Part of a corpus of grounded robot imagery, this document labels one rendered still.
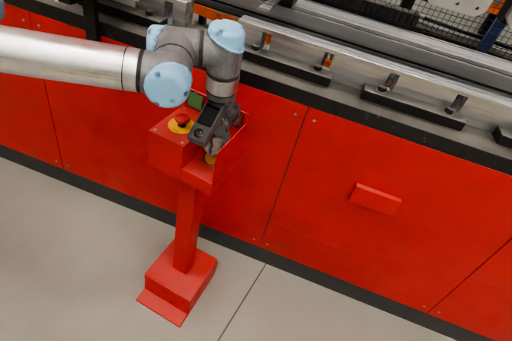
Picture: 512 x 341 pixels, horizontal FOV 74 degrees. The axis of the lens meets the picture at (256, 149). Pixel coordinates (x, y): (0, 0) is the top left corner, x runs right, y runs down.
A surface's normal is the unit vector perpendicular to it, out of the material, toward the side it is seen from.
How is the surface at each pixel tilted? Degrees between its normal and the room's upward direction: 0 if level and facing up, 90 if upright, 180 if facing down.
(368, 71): 90
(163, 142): 90
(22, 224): 0
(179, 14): 90
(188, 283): 0
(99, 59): 47
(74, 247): 0
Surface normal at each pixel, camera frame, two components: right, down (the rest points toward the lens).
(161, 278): 0.20, -0.75
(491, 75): -0.30, 0.56
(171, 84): 0.08, 0.66
